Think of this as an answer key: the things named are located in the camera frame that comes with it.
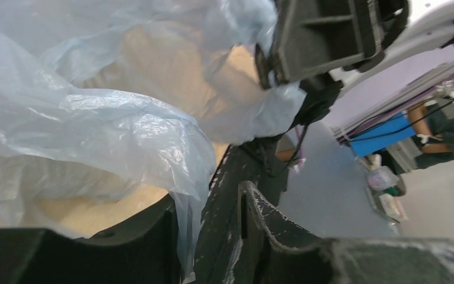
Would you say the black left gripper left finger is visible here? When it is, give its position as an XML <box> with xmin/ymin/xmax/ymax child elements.
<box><xmin>0</xmin><ymin>196</ymin><xmax>181</xmax><ymax>283</ymax></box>

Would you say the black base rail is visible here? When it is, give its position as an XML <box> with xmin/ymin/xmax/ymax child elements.
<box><xmin>194</xmin><ymin>140</ymin><xmax>288</xmax><ymax>283</ymax></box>

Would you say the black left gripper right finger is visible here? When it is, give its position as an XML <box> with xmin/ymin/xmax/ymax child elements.
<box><xmin>238</xmin><ymin>181</ymin><xmax>454</xmax><ymax>283</ymax></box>

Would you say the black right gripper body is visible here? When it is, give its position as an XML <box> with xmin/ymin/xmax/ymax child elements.
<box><xmin>255</xmin><ymin>0</ymin><xmax>410</xmax><ymax>89</ymax></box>

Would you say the light blue plastic trash bag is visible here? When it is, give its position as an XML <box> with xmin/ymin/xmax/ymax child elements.
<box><xmin>0</xmin><ymin>1</ymin><xmax>304</xmax><ymax>279</ymax></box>

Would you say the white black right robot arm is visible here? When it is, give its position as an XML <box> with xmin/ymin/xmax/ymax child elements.
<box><xmin>238</xmin><ymin>1</ymin><xmax>454</xmax><ymax>283</ymax></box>

